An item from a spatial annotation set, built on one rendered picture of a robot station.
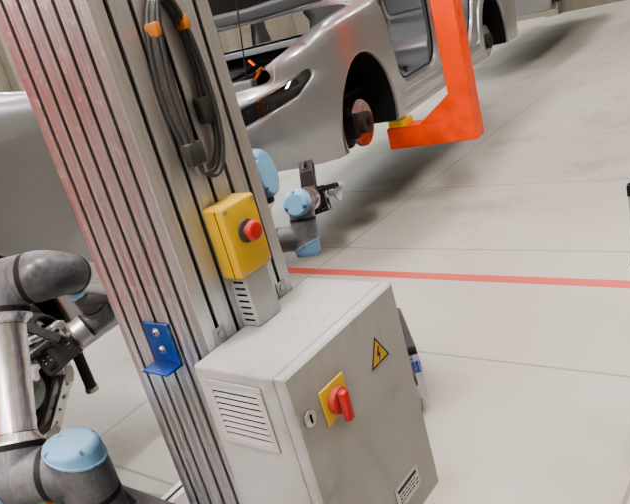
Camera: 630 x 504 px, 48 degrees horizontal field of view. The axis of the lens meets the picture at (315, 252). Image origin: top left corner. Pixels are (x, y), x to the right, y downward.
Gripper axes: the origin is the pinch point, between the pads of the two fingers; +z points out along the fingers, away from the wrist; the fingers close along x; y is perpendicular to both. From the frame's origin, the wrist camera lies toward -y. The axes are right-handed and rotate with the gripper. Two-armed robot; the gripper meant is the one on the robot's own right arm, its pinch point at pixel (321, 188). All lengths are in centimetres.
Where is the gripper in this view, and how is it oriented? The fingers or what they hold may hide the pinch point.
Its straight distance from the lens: 229.2
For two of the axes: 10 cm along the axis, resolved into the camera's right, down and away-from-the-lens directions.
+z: 2.4, -1.5, 9.6
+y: 2.9, 9.5, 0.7
